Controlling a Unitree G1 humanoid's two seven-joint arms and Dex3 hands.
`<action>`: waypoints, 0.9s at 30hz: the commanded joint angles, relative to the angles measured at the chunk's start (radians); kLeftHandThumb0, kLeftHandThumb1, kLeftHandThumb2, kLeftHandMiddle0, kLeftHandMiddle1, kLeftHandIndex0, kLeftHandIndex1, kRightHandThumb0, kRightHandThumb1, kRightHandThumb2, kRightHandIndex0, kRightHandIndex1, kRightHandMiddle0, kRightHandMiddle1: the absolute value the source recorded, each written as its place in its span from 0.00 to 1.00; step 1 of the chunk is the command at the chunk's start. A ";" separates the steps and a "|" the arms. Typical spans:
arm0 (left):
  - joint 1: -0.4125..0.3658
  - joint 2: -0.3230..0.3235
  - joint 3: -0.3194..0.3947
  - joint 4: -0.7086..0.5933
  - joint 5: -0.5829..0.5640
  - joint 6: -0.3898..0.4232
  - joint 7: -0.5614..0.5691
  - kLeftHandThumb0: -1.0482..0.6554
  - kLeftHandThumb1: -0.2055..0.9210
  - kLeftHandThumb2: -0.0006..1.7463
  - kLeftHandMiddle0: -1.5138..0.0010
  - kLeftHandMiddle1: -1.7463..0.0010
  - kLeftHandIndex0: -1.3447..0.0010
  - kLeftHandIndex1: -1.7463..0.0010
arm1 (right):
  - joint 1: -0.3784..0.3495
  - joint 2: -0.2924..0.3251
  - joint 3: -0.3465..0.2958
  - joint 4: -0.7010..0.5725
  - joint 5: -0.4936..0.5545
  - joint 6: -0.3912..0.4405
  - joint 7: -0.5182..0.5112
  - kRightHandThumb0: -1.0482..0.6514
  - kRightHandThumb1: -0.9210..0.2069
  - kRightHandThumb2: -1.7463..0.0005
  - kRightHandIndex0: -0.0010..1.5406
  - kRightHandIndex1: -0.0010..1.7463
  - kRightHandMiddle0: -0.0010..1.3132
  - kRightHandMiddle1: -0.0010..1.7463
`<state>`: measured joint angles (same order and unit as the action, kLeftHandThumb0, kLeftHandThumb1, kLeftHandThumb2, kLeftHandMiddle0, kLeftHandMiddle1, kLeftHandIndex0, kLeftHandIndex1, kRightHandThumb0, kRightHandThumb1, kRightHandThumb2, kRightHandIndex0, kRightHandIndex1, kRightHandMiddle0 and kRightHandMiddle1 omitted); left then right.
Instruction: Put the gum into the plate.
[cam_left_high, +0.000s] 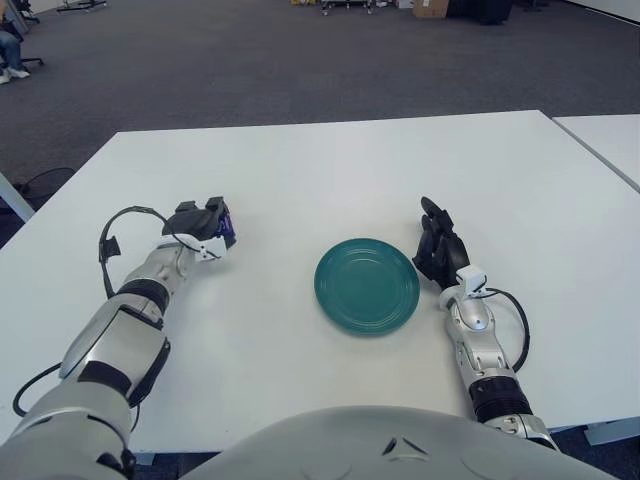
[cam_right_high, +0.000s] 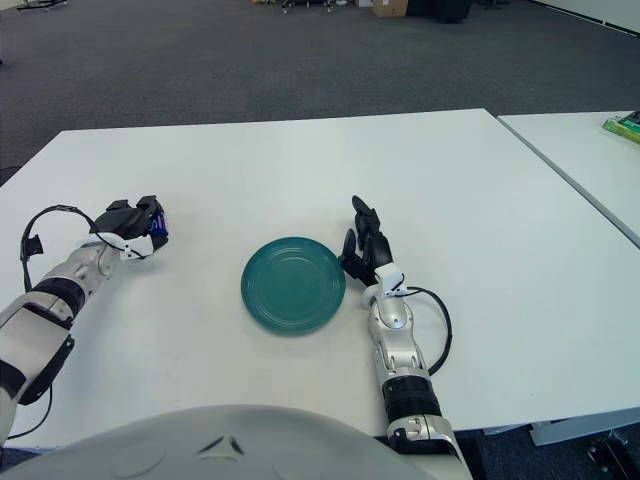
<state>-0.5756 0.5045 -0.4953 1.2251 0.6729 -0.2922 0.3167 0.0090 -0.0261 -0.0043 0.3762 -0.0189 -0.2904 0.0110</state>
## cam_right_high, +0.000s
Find black equipment base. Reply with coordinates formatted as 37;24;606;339
587;429;640;474

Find green printed box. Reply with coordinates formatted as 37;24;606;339
602;110;640;146

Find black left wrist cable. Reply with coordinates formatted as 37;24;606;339
18;202;99;291

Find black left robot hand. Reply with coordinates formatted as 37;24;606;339
93;194;170;254

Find black cabinet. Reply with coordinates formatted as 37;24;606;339
434;0;474;24

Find white table frame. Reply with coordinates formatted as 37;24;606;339
482;407;640;447

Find silver robot torso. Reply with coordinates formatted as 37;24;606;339
0;403;401;480

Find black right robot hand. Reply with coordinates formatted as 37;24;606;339
338;195;396;289

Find blue purple gum pack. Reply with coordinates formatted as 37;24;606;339
148;210;170;238

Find wheeled metal cart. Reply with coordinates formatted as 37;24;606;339
279;0;336;14

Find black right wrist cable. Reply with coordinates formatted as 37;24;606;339
399;285;454;376

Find brown cardboard box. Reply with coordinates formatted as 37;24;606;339
372;0;409;18

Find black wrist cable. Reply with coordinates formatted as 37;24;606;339
18;202;99;291
399;285;454;376

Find teal green plate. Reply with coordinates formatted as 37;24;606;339
240;237;347;336

